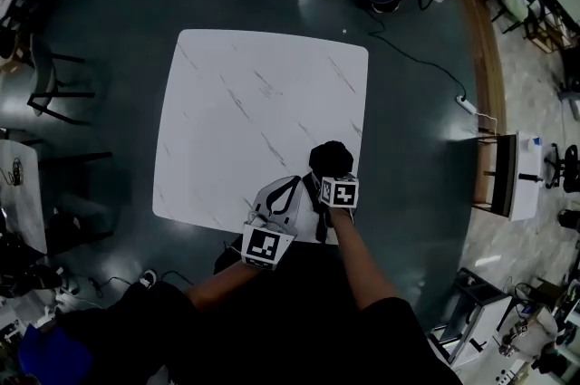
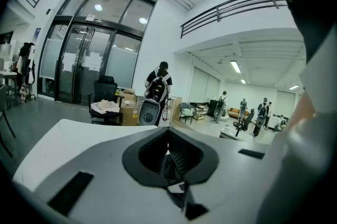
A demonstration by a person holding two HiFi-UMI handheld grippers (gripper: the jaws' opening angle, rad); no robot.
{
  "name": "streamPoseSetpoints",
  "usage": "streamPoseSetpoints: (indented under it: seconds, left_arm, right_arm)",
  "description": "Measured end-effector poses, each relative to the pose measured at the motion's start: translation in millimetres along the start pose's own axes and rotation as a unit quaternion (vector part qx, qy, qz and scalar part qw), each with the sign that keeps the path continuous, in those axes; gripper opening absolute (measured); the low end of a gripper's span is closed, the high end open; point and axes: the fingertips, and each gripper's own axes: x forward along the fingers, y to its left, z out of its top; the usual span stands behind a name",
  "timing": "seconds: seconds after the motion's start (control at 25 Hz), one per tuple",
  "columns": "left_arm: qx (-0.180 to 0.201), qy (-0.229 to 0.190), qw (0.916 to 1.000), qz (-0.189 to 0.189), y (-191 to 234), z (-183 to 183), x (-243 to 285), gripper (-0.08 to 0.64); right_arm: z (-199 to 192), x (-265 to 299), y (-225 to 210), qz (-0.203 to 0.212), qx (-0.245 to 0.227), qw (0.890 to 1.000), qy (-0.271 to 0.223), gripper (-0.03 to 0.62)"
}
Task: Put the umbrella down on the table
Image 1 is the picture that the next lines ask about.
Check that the white chair with black legs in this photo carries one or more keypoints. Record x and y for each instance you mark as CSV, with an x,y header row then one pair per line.
x,y
45,89

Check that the white marble table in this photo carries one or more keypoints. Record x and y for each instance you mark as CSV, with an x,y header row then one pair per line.
x,y
249,125

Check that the white power strip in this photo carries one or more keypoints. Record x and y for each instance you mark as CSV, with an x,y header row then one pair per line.
x,y
466,104

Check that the black wheeled chair base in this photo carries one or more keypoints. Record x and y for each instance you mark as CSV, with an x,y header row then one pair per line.
x,y
571,166

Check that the person's left forearm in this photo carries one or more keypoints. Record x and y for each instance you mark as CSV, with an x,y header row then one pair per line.
x,y
222,285

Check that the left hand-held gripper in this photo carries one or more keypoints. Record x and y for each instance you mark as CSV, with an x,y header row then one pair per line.
x,y
263,245

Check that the small marble side table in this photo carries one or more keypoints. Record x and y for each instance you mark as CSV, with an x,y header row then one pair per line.
x,y
27,202

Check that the black metal chair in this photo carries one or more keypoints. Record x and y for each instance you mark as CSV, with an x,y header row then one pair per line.
x,y
81,211

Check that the person's right forearm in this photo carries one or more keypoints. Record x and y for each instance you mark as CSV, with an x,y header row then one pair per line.
x,y
362,265

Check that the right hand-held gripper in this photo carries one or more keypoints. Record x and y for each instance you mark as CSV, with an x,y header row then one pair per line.
x,y
342,193

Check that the person's black clothing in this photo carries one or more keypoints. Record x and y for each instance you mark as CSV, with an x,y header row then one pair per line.
x,y
281,329

